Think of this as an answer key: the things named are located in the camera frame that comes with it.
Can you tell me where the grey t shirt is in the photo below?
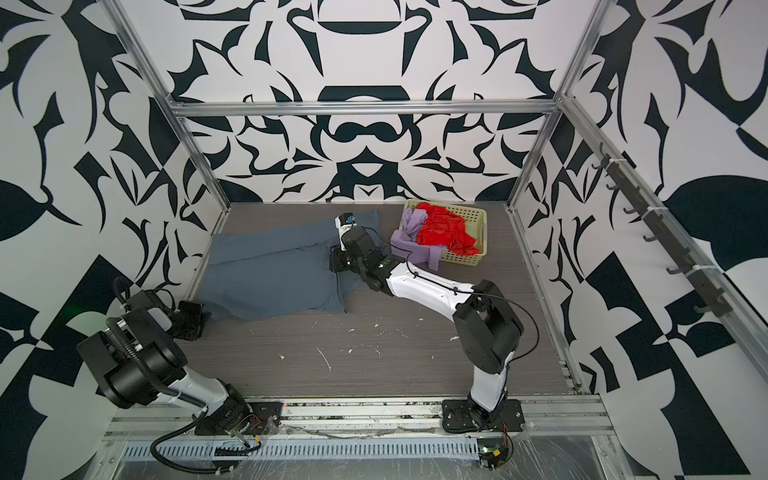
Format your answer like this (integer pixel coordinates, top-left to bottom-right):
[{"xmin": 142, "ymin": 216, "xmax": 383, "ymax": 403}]
[{"xmin": 196, "ymin": 215, "xmax": 366, "ymax": 321}]

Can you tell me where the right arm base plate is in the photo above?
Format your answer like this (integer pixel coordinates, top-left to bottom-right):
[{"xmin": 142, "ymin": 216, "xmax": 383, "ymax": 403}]
[{"xmin": 441, "ymin": 398, "xmax": 526, "ymax": 434}]

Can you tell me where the red t shirt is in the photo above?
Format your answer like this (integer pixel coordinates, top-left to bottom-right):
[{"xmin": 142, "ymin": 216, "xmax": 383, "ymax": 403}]
[{"xmin": 416, "ymin": 202, "xmax": 480, "ymax": 256}]

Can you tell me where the pale green plastic basket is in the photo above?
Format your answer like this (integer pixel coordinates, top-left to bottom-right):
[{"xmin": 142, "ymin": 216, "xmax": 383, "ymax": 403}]
[{"xmin": 403, "ymin": 200, "xmax": 488, "ymax": 267}]

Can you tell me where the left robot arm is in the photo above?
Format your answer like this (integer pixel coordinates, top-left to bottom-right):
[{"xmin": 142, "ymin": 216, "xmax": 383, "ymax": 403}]
[{"xmin": 77, "ymin": 291, "xmax": 252, "ymax": 435}]

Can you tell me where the small electronics board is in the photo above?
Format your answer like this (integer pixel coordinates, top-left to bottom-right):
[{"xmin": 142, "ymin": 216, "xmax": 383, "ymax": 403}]
[{"xmin": 477, "ymin": 435, "xmax": 514, "ymax": 470}]

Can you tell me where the aluminium frame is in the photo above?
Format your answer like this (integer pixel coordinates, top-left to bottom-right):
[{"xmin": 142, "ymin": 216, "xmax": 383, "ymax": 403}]
[{"xmin": 105, "ymin": 1, "xmax": 767, "ymax": 474}]

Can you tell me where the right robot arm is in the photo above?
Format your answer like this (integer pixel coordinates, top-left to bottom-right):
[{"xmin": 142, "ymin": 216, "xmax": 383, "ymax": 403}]
[{"xmin": 330, "ymin": 214, "xmax": 524, "ymax": 433}]

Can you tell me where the black coat hook rail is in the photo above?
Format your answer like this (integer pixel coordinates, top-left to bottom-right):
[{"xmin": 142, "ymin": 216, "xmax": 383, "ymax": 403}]
[{"xmin": 592, "ymin": 143, "xmax": 734, "ymax": 317}]

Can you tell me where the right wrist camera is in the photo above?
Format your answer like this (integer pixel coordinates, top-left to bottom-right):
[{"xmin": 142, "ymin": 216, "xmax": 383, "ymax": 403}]
[{"xmin": 334, "ymin": 212, "xmax": 357, "ymax": 251}]

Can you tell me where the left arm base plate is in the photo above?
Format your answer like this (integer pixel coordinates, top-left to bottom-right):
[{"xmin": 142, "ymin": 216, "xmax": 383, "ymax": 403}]
[{"xmin": 194, "ymin": 400, "xmax": 284, "ymax": 436}]

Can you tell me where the lilac t shirt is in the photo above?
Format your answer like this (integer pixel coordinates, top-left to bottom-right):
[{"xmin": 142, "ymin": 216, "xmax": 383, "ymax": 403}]
[{"xmin": 390, "ymin": 207, "xmax": 445, "ymax": 272}]

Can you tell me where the white slotted cable duct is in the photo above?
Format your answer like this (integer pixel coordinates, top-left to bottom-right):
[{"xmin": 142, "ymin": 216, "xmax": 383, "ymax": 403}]
[{"xmin": 156, "ymin": 437, "xmax": 478, "ymax": 461}]

